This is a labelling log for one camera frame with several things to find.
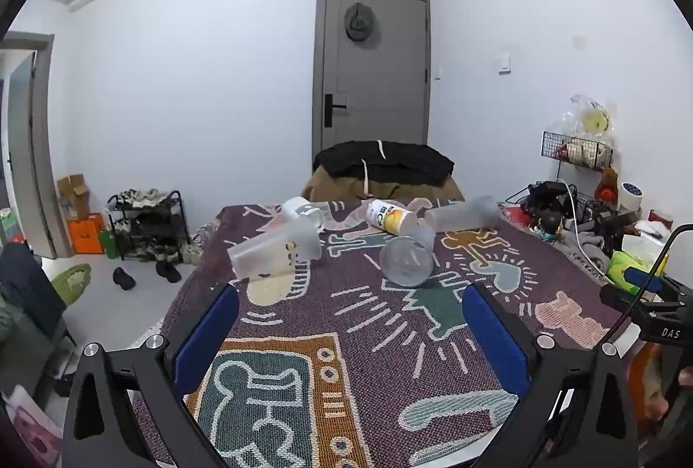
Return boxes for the pink bag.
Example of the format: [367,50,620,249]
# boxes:
[0,384,64,468]

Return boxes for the green bottle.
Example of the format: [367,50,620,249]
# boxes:
[99,224,118,260]

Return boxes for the tall frosted plastic cup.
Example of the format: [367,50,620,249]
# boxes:
[227,216,321,279]

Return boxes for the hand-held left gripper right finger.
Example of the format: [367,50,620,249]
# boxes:
[462,281,641,468]

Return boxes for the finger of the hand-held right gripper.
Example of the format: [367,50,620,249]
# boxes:
[600,266,677,320]

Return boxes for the clear plastic cup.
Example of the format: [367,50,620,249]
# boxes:
[379,224,435,288]

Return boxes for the dark clothes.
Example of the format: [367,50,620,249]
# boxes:
[0,241,68,344]

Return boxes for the green tissue pack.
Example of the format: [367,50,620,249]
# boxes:
[605,235,660,293]

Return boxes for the clear plastic bag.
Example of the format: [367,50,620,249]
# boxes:
[562,94,615,140]

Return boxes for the orange box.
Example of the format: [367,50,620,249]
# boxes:
[67,213,106,255]

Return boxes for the printed blanket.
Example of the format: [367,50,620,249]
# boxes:
[130,200,645,468]

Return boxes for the green hat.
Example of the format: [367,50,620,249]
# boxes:
[344,2,378,42]

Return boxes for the white and yellow can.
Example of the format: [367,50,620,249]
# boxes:
[365,198,418,236]

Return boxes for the black shoe rack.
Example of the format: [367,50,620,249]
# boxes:
[105,189,190,263]

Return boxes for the white cable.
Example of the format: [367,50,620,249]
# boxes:
[560,178,612,279]

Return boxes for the black door lock handle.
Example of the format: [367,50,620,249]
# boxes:
[324,93,347,127]

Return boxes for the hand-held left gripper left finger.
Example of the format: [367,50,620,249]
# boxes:
[65,281,242,468]

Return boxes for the black clothing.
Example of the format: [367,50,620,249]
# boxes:
[312,140,456,188]

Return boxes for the beige shoes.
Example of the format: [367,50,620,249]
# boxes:
[180,228,211,266]

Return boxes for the grey cloth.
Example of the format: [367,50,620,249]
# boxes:
[563,221,615,274]

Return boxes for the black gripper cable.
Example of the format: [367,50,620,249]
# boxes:
[600,223,693,356]

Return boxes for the black shoe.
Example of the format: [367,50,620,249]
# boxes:
[112,266,138,292]
[155,259,184,284]

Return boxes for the cardboard box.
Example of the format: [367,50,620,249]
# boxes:
[56,174,92,221]

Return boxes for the grey open door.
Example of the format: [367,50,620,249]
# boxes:
[0,32,74,261]

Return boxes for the frosted cup with white lid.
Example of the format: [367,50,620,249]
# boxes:
[280,196,327,234]

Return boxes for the black wire wall basket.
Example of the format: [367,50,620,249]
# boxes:
[541,130,614,172]

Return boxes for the beige upholstered bench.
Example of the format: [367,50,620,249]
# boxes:
[300,167,466,205]

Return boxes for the brown toy bear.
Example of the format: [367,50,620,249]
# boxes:
[594,167,621,202]

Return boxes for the black bag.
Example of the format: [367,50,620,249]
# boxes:
[517,180,577,226]

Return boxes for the green slipper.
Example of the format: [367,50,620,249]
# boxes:
[51,263,92,307]

